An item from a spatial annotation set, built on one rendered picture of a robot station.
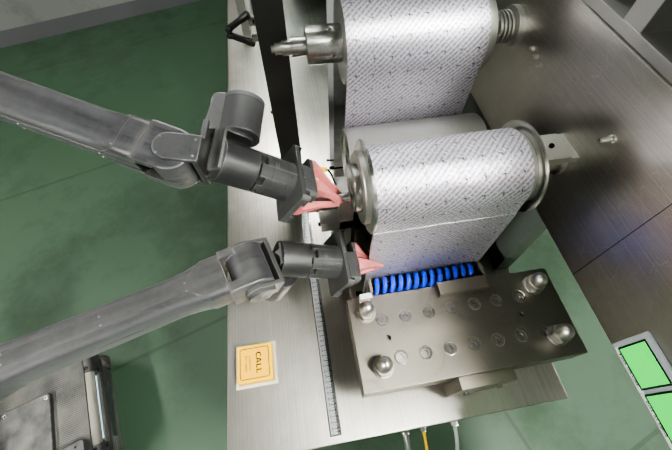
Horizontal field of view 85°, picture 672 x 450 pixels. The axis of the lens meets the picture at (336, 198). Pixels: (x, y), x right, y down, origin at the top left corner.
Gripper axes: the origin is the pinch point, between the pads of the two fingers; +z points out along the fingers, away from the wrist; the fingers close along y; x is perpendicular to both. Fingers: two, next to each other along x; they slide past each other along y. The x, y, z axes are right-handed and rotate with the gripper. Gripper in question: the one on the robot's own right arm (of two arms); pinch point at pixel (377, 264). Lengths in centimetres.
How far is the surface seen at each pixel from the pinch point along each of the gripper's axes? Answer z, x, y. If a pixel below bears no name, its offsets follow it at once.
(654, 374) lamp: 20.7, 23.9, 25.1
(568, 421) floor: 122, -58, 34
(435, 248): 7.0, 8.3, 0.2
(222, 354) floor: 1, -122, -14
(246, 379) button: -17.0, -26.7, 12.8
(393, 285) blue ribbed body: 4.4, -2.3, 3.0
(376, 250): -4.1, 5.7, 0.3
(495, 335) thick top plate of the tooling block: 19.3, 4.0, 14.6
